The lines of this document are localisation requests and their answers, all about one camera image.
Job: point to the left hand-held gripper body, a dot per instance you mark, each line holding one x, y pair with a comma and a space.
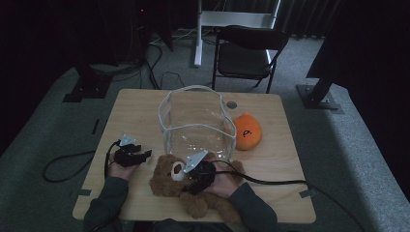
125, 156

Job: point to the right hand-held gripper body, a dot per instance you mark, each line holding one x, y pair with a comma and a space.
203, 174

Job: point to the brown teddy bear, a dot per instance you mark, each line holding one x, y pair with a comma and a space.
166, 183

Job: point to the orange plush toy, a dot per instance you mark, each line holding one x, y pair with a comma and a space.
248, 132

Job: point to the person's left hand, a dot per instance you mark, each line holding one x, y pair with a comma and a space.
119, 172

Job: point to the person's right hand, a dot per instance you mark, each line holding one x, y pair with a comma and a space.
225, 183

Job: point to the black tape strip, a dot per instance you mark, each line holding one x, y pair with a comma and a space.
95, 126

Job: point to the grey tape strip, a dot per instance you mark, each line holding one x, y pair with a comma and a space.
80, 192
307, 193

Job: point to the round table grommet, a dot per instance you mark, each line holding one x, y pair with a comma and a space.
231, 104

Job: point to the black folding chair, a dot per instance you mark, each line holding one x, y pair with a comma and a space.
245, 59

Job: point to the black stand with base plate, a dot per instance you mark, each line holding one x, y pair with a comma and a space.
317, 96
87, 87

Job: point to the white metal desk frame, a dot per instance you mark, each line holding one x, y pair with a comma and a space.
225, 18

